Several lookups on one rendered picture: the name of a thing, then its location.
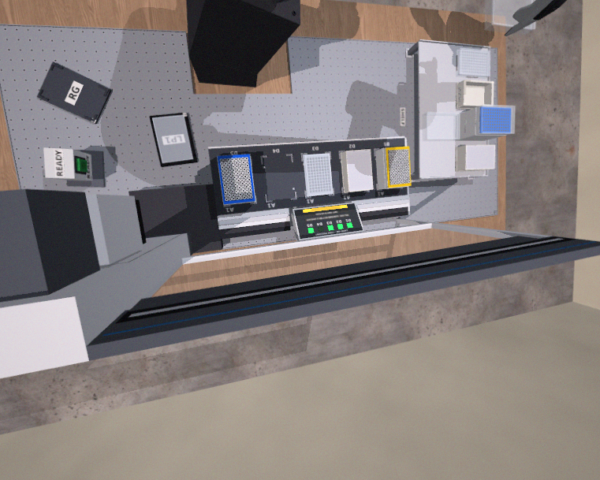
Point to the black rectangular frame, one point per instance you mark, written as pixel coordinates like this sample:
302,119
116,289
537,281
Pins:
189,136

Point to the white ready key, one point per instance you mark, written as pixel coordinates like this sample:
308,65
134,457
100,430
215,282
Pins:
73,164

